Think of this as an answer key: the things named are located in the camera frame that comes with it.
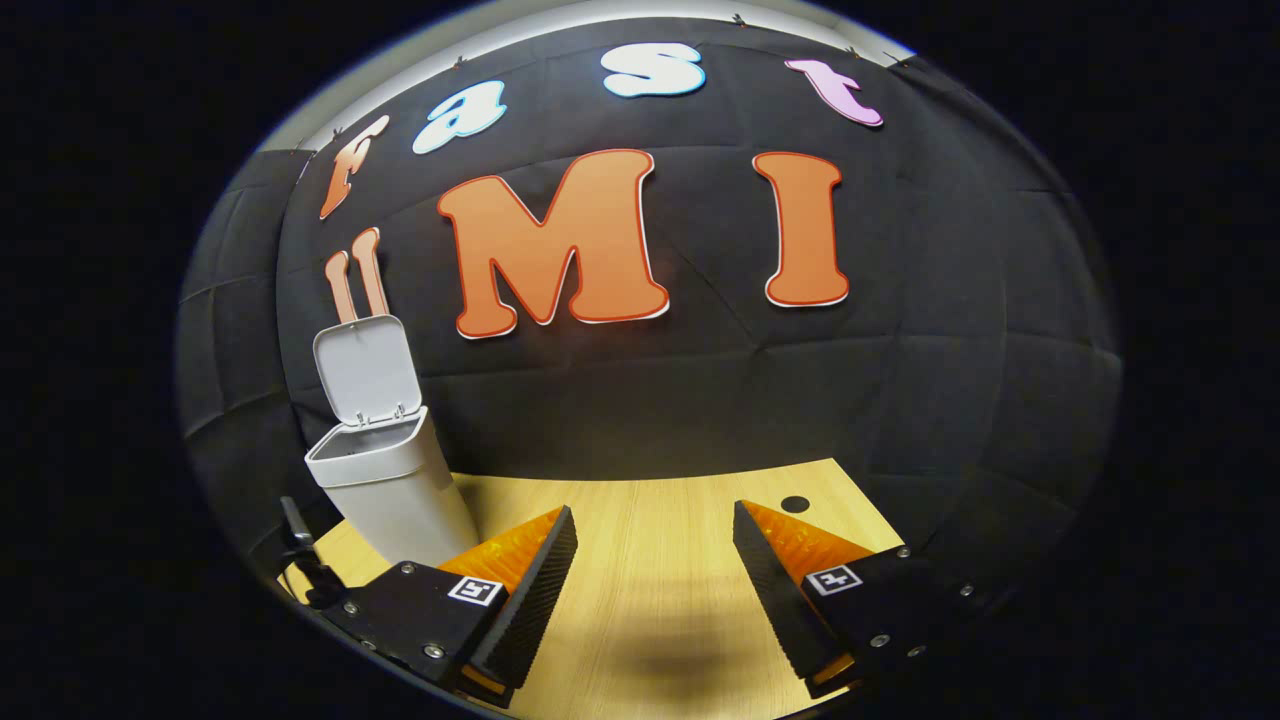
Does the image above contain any black backdrop cloth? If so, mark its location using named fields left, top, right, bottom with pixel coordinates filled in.
left=178, top=15, right=1121, bottom=591

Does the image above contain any wooden desktop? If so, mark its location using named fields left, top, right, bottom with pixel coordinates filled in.
left=280, top=458, right=906, bottom=720

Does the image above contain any white desktop garbage bin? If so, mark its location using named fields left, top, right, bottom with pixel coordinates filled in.
left=304, top=314, right=481, bottom=569

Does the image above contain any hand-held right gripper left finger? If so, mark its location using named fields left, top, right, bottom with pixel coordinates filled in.
left=322, top=505, right=579, bottom=709

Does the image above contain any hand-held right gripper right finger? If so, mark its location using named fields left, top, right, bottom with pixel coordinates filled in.
left=733, top=500, right=986, bottom=701

